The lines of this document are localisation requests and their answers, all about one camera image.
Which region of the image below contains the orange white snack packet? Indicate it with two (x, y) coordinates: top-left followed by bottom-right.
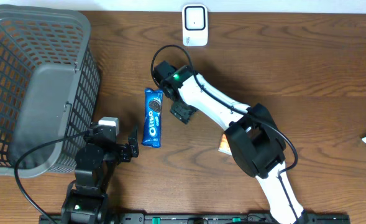
(218, 134), (232, 156)

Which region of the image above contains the white barcode scanner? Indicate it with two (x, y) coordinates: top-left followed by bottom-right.
(181, 4), (209, 47)

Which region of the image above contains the blue Oreo cookie pack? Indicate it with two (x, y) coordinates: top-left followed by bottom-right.
(142, 88), (163, 148)

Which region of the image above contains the grey plastic mesh basket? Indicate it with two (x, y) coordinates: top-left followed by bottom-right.
(0, 4), (101, 178)

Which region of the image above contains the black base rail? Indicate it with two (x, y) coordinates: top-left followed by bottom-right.
(39, 212), (352, 224)

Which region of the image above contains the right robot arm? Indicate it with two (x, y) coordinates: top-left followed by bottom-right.
(152, 62), (304, 223)

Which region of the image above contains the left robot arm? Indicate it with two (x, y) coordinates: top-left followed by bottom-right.
(60, 124), (139, 224)

